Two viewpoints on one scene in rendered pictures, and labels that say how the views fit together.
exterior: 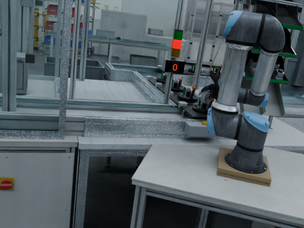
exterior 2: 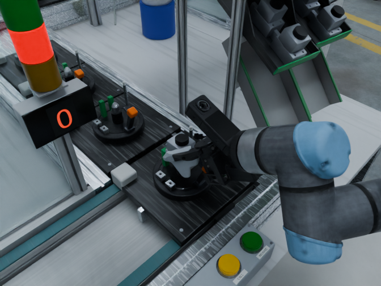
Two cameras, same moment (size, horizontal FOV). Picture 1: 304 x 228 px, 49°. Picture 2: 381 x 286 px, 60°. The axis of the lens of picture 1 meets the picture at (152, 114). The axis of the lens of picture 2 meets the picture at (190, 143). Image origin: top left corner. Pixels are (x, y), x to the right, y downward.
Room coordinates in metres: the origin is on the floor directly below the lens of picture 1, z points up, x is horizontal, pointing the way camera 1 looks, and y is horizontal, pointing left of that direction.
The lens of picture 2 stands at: (1.46, -0.10, 1.56)
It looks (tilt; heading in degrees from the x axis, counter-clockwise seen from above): 44 degrees down; 334
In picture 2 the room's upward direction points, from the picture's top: straight up
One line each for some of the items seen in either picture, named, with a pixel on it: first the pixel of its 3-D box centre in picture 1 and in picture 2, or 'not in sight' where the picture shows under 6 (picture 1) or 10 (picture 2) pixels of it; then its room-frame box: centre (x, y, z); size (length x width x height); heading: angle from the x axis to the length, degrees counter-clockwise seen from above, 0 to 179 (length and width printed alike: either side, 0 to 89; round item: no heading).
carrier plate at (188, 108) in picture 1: (203, 112); (183, 179); (1.92, -0.30, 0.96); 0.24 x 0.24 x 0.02; 19
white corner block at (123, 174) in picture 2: (182, 105); (124, 176); (1.98, -0.18, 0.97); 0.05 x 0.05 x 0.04; 19
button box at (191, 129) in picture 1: (204, 129); (227, 273); (1.69, -0.29, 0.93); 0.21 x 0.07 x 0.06; 109
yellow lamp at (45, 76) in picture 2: (175, 52); (42, 70); (1.97, -0.09, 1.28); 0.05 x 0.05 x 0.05
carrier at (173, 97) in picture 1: (188, 92); (116, 114); (2.16, -0.22, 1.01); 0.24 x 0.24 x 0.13; 19
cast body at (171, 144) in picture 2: (205, 96); (178, 147); (1.93, -0.30, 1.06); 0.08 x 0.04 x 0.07; 19
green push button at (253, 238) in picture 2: not in sight; (251, 242); (1.71, -0.36, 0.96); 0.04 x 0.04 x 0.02
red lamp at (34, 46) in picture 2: (177, 44); (31, 41); (1.97, -0.09, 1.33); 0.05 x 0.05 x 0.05
